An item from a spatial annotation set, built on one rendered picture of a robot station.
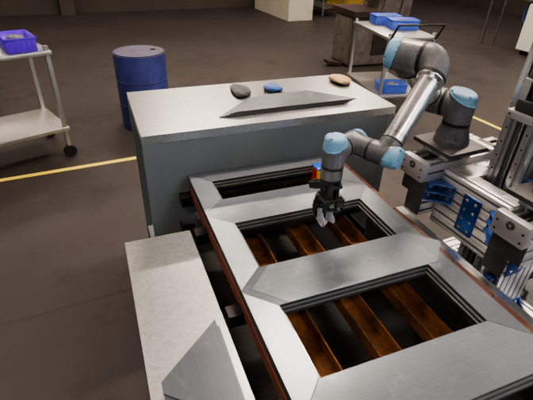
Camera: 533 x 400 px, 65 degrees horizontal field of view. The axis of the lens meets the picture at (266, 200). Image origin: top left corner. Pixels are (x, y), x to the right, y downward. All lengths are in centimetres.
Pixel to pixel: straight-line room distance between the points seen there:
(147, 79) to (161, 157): 251
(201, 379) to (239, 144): 113
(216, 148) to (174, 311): 83
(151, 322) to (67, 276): 148
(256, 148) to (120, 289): 121
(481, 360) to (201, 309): 83
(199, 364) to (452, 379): 67
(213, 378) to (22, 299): 177
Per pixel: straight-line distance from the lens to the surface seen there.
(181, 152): 194
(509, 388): 133
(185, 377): 124
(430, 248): 165
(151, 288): 154
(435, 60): 156
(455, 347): 134
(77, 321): 257
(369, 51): 722
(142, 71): 436
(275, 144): 207
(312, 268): 144
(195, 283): 153
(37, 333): 259
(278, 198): 178
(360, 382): 118
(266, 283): 138
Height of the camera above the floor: 181
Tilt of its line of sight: 33 degrees down
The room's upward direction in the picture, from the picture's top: 2 degrees clockwise
